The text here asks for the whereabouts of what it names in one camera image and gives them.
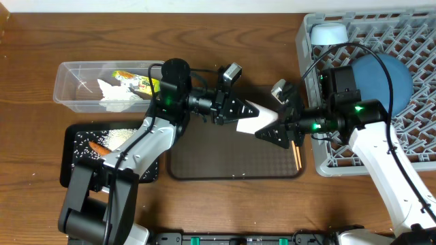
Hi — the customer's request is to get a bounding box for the white cup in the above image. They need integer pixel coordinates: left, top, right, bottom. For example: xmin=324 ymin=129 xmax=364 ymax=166
xmin=236 ymin=101 xmax=279 ymax=134

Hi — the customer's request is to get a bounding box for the light blue bowl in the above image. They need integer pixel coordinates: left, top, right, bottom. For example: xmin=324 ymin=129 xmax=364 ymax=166
xmin=310 ymin=23 xmax=349 ymax=46

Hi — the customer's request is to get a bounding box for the dark blue plate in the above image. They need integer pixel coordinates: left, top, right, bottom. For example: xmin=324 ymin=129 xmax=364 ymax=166
xmin=351 ymin=54 xmax=413 ymax=117

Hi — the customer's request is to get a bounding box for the yellow-green snack wrapper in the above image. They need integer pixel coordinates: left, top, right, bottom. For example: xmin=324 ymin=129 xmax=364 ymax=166
xmin=112 ymin=70 xmax=160 ymax=95

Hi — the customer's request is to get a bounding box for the white napkin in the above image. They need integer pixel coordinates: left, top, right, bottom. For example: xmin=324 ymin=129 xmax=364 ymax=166
xmin=97 ymin=79 xmax=142 ymax=112

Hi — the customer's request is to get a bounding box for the white rice pile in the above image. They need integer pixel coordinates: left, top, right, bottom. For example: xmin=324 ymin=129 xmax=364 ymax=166
xmin=69 ymin=128 xmax=159 ymax=181

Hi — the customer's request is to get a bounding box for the orange carrot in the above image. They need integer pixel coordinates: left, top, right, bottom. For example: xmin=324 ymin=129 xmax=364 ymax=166
xmin=89 ymin=142 xmax=111 ymax=156

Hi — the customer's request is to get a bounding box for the wooden chopstick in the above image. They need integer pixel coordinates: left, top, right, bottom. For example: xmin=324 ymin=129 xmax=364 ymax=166
xmin=291 ymin=141 xmax=300 ymax=171
xmin=295 ymin=146 xmax=302 ymax=170

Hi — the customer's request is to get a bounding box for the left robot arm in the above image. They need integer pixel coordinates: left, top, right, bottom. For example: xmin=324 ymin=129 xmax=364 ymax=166
xmin=58 ymin=58 xmax=259 ymax=244

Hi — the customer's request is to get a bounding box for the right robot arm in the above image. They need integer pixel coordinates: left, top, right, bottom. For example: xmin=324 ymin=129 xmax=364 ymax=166
xmin=255 ymin=99 xmax=435 ymax=244

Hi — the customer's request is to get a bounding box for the grey dishwasher rack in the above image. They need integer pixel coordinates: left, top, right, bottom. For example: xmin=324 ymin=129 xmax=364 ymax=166
xmin=295 ymin=7 xmax=435 ymax=177

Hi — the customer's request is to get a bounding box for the brown serving tray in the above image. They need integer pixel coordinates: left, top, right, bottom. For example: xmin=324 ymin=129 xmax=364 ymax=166
xmin=166 ymin=86 xmax=307 ymax=180

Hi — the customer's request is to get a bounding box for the clear plastic bin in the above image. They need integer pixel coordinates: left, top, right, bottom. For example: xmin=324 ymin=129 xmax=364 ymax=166
xmin=53 ymin=61 xmax=163 ymax=113

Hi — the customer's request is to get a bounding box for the black plastic tray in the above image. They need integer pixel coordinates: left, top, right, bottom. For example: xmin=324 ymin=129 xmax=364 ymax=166
xmin=60 ymin=121 xmax=141 ymax=187

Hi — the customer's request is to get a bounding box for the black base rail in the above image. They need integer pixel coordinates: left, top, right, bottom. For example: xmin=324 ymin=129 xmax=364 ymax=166
xmin=147 ymin=232 xmax=339 ymax=245

